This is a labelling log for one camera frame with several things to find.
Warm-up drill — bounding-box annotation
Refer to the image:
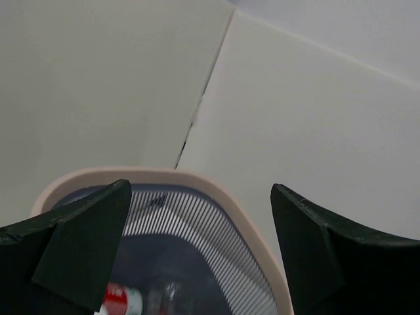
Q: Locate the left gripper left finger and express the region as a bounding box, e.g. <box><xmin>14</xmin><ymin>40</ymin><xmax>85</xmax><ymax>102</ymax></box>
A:
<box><xmin>1</xmin><ymin>180</ymin><xmax>132</xmax><ymax>314</ymax></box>

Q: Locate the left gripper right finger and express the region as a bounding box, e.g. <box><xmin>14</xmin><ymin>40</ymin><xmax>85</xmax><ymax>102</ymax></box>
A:
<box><xmin>270</xmin><ymin>184</ymin><xmax>419</xmax><ymax>314</ymax></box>

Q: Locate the red label water bottle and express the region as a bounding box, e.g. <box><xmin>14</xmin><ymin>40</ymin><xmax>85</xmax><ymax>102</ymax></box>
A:
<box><xmin>95</xmin><ymin>283</ymin><xmax>144</xmax><ymax>315</ymax></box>

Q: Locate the clear unlabelled plastic bottle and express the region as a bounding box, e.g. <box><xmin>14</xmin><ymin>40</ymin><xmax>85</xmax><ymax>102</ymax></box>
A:
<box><xmin>145</xmin><ymin>278</ymin><xmax>194</xmax><ymax>315</ymax></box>

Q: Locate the grey mesh waste bin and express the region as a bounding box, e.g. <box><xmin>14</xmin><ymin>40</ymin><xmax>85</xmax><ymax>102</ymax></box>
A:
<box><xmin>31</xmin><ymin>167</ymin><xmax>292</xmax><ymax>314</ymax></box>

